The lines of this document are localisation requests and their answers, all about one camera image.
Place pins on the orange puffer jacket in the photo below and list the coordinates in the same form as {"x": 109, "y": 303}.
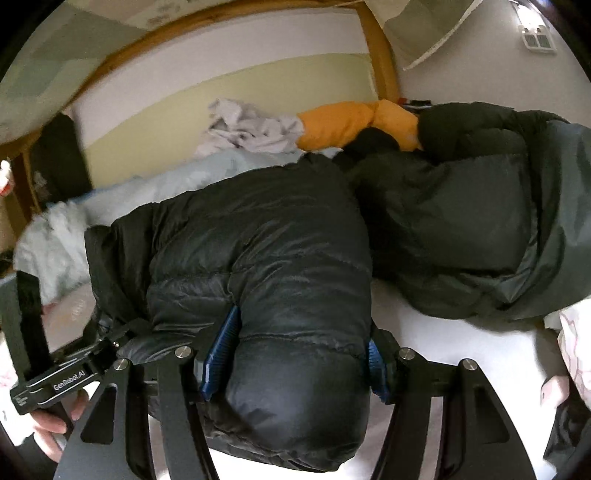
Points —
{"x": 341, "y": 120}

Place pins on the dark green puffer jacket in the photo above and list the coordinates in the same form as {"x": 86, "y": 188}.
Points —
{"x": 452, "y": 217}

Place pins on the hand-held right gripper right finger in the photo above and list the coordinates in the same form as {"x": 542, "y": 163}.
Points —
{"x": 376, "y": 369}

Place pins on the person's left hand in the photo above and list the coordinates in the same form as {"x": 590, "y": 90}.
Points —
{"x": 48, "y": 427}

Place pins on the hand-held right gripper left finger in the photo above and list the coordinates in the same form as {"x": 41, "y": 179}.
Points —
{"x": 221, "y": 350}

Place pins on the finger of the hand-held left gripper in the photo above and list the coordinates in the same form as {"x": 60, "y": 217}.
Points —
{"x": 134, "y": 330}

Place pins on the white bed sheet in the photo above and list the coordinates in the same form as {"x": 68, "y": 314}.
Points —
{"x": 461, "y": 360}

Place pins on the dark cloth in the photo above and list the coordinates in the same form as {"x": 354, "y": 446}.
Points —
{"x": 565, "y": 434}

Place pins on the small red white object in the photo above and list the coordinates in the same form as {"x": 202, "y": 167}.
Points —
{"x": 4, "y": 177}

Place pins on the white wall outlet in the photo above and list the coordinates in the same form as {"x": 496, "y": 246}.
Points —
{"x": 538, "y": 41}

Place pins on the black puffer jacket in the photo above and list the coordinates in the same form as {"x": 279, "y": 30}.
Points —
{"x": 258, "y": 258}

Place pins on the white crumpled cloth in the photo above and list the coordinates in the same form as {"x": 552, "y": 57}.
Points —
{"x": 249, "y": 134}

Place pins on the light blue fleece blanket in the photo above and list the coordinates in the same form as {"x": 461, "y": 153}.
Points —
{"x": 60, "y": 240}

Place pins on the black bag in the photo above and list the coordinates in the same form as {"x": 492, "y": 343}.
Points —
{"x": 60, "y": 161}

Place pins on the wooden bed frame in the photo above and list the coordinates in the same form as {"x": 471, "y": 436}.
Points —
{"x": 383, "y": 69}

